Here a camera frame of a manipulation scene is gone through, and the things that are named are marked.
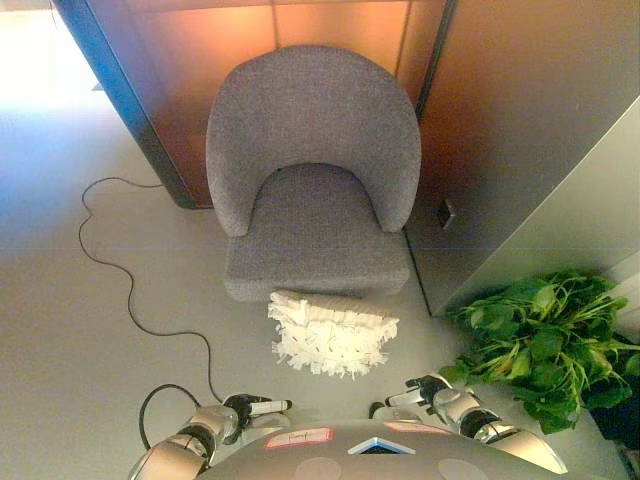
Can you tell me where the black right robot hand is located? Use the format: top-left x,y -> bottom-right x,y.
368,373 -> 454,421

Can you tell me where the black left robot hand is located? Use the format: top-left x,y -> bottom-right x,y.
222,393 -> 294,431

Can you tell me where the white fringed pillow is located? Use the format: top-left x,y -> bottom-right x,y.
268,288 -> 402,382

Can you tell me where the silver robot torso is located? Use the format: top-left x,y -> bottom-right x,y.
197,419 -> 566,480

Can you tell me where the green leafy plant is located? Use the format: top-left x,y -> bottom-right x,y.
438,269 -> 640,435

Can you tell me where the black plant pot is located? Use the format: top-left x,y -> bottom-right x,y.
587,394 -> 640,446

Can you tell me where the white cabinet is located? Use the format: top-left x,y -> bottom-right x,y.
432,99 -> 640,317

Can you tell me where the grey fabric armchair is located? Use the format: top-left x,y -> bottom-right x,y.
205,44 -> 422,303

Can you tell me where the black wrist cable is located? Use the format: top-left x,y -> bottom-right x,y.
139,383 -> 204,451

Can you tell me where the thin black floor cable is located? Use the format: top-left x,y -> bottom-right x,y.
78,177 -> 224,404

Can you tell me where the black wall socket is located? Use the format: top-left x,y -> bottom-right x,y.
436,198 -> 456,230

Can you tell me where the thin black frame strip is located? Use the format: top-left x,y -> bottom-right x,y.
414,0 -> 459,121

